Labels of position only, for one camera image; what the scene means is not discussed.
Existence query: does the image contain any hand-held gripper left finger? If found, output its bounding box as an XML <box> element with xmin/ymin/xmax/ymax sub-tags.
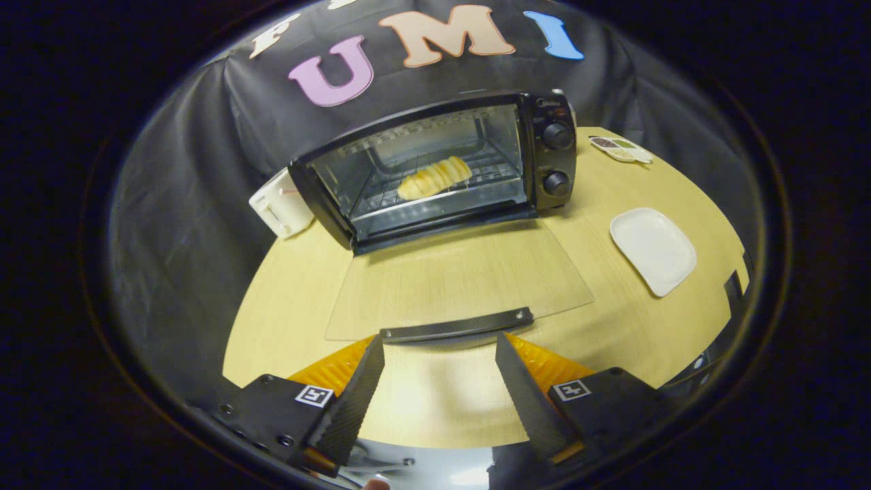
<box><xmin>211</xmin><ymin>333</ymin><xmax>386</xmax><ymax>477</ymax></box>

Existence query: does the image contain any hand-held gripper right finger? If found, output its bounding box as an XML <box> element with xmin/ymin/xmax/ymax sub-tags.
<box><xmin>495</xmin><ymin>331</ymin><xmax>671</xmax><ymax>463</ymax></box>

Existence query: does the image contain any yellow spiral bread roll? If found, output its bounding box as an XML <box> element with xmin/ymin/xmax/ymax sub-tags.
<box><xmin>397</xmin><ymin>156</ymin><xmax>473</xmax><ymax>201</ymax></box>

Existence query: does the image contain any black toaster oven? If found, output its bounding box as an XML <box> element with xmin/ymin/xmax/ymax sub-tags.
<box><xmin>289</xmin><ymin>90</ymin><xmax>594</xmax><ymax>344</ymax></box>

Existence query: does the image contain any white square plate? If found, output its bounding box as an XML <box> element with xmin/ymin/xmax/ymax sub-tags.
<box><xmin>610</xmin><ymin>208</ymin><xmax>697</xmax><ymax>297</ymax></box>

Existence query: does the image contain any white box appliance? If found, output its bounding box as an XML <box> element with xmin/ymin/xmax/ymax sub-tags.
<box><xmin>249</xmin><ymin>167</ymin><xmax>315</xmax><ymax>239</ymax></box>

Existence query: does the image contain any white divided dish with grains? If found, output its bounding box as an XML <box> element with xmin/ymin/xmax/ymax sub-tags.
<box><xmin>589</xmin><ymin>135</ymin><xmax>653</xmax><ymax>165</ymax></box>

